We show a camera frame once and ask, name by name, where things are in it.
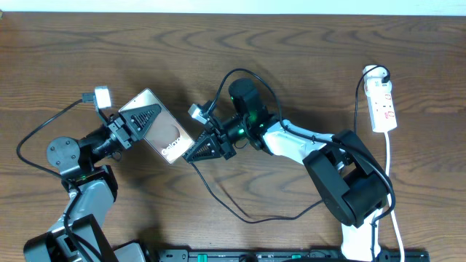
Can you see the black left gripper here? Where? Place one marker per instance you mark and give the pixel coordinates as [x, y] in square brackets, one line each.
[124, 128]

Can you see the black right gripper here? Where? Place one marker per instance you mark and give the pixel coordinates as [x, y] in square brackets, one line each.
[213, 151]

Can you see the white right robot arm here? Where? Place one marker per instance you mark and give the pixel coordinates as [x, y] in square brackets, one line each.
[350, 182]

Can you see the white USB charger adapter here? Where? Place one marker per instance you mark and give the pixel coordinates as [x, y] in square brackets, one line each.
[373, 74]

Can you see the white power strip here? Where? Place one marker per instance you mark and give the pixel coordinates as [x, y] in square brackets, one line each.
[380, 105]

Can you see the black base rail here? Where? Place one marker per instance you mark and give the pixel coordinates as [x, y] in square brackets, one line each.
[179, 255]

